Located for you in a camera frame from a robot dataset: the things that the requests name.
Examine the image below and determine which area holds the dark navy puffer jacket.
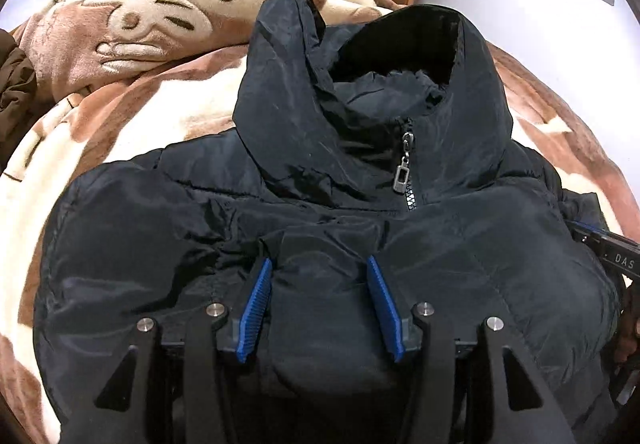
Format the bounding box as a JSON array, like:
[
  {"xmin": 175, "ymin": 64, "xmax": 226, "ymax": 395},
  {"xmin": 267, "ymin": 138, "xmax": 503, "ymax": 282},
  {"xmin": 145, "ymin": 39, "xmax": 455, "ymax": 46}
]
[{"xmin": 32, "ymin": 0, "xmax": 626, "ymax": 444}]

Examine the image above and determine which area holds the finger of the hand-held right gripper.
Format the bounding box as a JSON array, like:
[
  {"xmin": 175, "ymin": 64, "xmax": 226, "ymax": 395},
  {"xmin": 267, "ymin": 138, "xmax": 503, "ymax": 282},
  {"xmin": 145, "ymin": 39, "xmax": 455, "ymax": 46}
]
[{"xmin": 566, "ymin": 219, "xmax": 610, "ymax": 246}]

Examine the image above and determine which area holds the brown puffer jacket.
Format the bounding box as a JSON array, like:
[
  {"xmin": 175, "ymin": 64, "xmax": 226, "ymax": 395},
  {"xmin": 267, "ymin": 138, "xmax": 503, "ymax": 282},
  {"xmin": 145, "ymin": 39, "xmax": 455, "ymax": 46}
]
[{"xmin": 0, "ymin": 29, "xmax": 41, "ymax": 175}]

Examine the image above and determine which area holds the person's right hand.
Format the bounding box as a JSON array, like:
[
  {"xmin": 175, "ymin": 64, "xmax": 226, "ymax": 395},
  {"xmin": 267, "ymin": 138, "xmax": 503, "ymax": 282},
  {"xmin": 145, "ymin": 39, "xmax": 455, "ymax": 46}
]
[{"xmin": 614, "ymin": 285, "xmax": 640, "ymax": 369}]

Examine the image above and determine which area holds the brown cream printed blanket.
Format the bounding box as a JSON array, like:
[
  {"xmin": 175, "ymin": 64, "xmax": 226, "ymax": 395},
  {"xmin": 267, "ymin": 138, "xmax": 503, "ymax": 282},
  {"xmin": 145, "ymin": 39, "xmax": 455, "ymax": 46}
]
[{"xmin": 0, "ymin": 0, "xmax": 640, "ymax": 444}]

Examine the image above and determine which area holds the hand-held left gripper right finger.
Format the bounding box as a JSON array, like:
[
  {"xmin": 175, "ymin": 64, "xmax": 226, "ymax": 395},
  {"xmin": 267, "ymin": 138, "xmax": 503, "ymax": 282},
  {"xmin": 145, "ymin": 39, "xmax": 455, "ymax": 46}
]
[{"xmin": 367, "ymin": 255, "xmax": 576, "ymax": 444}]

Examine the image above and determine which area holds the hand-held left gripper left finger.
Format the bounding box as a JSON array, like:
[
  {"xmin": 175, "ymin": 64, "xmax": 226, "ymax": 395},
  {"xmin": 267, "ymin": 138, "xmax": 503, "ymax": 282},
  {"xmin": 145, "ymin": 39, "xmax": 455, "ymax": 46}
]
[{"xmin": 60, "ymin": 256, "xmax": 273, "ymax": 444}]

